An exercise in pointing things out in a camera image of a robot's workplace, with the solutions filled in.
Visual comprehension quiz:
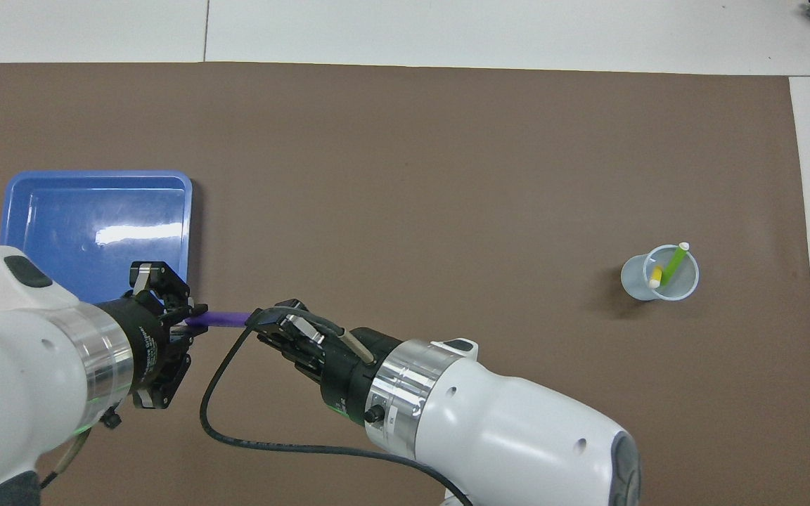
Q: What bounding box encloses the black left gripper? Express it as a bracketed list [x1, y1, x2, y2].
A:
[99, 261, 209, 410]

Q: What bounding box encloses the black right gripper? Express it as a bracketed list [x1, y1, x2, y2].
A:
[245, 299, 406, 424]

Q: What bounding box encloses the purple marker pen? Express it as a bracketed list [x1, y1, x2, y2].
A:
[186, 311, 252, 330]

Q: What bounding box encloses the green marker pen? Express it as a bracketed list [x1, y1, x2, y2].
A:
[660, 242, 690, 286]

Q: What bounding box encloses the blue plastic tray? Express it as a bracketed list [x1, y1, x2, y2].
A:
[0, 170, 193, 304]

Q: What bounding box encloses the brown table mat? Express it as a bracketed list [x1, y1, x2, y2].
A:
[0, 62, 810, 506]

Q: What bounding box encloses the translucent white plastic cup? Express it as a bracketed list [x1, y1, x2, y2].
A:
[620, 244, 700, 302]

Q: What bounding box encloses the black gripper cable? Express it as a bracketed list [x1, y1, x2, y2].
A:
[199, 306, 476, 506]

